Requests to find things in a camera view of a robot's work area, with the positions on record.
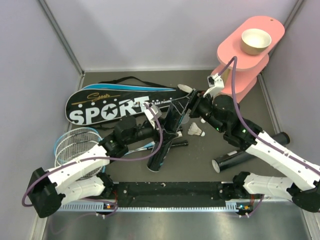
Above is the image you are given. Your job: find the white badminton racket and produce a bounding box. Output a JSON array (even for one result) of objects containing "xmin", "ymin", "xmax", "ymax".
[{"xmin": 56, "ymin": 129, "xmax": 183, "ymax": 181}]

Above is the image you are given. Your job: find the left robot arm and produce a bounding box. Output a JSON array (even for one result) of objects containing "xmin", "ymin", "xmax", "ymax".
[{"xmin": 23, "ymin": 116, "xmax": 181, "ymax": 218}]

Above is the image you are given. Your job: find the black sport racket bag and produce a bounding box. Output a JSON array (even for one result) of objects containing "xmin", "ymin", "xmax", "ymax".
[{"xmin": 65, "ymin": 76, "xmax": 177, "ymax": 126}]

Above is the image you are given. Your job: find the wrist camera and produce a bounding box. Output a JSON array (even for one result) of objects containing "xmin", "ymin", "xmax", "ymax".
[
  {"xmin": 144, "ymin": 103, "xmax": 162, "ymax": 128},
  {"xmin": 203, "ymin": 73, "xmax": 225, "ymax": 98}
]

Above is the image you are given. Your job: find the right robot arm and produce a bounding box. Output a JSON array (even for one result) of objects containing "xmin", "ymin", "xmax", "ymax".
[{"xmin": 171, "ymin": 90, "xmax": 320, "ymax": 213}]

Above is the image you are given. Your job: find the pink three-tier shelf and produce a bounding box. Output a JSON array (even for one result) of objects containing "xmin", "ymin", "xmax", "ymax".
[{"xmin": 211, "ymin": 15, "xmax": 285, "ymax": 103}]

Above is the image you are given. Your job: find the purple cable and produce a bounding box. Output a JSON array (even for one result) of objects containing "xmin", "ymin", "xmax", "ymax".
[
  {"xmin": 21, "ymin": 102, "xmax": 165, "ymax": 208},
  {"xmin": 217, "ymin": 56, "xmax": 320, "ymax": 173}
]

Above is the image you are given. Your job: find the gold white bowl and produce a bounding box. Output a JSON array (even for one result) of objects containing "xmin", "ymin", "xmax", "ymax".
[{"xmin": 240, "ymin": 28, "xmax": 272, "ymax": 56}]

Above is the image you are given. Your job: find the blue badminton racket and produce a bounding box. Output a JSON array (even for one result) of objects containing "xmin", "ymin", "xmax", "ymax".
[{"xmin": 53, "ymin": 127, "xmax": 103, "ymax": 167}]

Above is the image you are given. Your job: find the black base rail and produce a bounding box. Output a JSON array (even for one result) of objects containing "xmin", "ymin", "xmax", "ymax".
[{"xmin": 60, "ymin": 182, "xmax": 260, "ymax": 214}]

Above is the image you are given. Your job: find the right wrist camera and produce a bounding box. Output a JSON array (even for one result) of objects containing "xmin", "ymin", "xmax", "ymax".
[{"xmin": 203, "ymin": 73, "xmax": 225, "ymax": 98}]

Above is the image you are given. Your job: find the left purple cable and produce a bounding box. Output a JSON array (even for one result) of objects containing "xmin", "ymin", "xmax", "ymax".
[{"xmin": 21, "ymin": 102, "xmax": 165, "ymax": 208}]

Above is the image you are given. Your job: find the clear plastic tube lid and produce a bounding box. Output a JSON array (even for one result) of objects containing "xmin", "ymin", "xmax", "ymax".
[{"xmin": 180, "ymin": 114, "xmax": 190, "ymax": 125}]

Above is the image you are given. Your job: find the black shuttlecock tube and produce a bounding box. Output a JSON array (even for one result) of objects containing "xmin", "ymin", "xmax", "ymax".
[
  {"xmin": 147, "ymin": 84, "xmax": 193, "ymax": 172},
  {"xmin": 211, "ymin": 132, "xmax": 291, "ymax": 174}
]

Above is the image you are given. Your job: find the black grip badminton racket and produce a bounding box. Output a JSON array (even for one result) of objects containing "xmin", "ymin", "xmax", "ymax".
[{"xmin": 171, "ymin": 140, "xmax": 189, "ymax": 147}]

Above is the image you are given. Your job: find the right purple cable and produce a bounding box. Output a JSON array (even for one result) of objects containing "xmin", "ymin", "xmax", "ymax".
[{"xmin": 217, "ymin": 56, "xmax": 320, "ymax": 173}]

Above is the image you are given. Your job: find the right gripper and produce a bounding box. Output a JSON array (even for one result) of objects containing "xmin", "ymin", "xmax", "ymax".
[{"xmin": 172, "ymin": 89, "xmax": 225, "ymax": 134}]

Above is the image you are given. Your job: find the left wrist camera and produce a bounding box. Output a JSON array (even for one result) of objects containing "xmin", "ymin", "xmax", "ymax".
[{"xmin": 144, "ymin": 103, "xmax": 162, "ymax": 128}]

